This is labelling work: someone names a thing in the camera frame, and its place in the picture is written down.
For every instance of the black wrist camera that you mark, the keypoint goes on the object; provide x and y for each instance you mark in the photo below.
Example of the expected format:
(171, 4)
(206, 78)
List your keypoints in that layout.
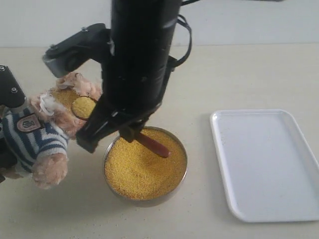
(90, 43)
(11, 94)

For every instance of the dark brown wooden spoon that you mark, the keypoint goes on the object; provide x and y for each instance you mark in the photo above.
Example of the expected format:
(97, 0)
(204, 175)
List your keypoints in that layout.
(83, 106)

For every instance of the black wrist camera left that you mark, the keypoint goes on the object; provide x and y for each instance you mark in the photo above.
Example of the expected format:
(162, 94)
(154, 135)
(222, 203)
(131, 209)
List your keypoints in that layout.
(11, 94)

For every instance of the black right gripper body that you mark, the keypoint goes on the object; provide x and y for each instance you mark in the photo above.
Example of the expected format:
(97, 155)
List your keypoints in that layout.
(134, 95)

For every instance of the yellow millet grain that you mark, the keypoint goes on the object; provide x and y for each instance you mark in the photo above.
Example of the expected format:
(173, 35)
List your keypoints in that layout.
(139, 174)

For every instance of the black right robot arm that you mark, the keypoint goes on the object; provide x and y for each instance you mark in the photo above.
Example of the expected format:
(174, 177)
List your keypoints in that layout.
(142, 31)

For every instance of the beige teddy bear striped shirt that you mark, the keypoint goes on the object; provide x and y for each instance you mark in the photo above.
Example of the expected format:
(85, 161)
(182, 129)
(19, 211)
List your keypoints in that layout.
(38, 135)

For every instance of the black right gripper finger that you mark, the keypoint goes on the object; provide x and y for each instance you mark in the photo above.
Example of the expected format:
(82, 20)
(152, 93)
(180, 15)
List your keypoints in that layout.
(129, 132)
(103, 121)

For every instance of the round metal bowl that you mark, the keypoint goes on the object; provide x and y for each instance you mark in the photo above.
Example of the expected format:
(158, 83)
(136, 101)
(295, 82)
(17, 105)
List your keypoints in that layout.
(145, 200)

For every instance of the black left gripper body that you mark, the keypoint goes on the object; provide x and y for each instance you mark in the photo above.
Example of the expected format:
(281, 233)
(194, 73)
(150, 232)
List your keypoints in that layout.
(7, 160)

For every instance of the white rectangular plastic tray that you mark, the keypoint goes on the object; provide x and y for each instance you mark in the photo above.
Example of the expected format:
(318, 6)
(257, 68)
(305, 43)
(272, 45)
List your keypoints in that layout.
(268, 170)

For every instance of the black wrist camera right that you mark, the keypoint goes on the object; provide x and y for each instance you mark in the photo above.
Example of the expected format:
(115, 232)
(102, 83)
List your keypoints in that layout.
(90, 43)

